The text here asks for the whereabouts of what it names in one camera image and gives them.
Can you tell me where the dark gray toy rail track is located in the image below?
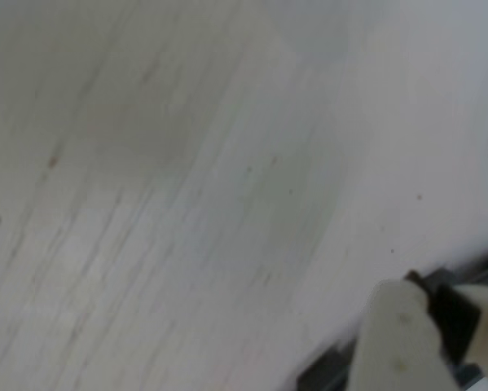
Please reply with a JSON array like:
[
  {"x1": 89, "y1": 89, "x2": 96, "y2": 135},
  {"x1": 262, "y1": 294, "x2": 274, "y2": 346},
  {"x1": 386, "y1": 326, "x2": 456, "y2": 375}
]
[{"x1": 296, "y1": 235, "x2": 488, "y2": 391}]

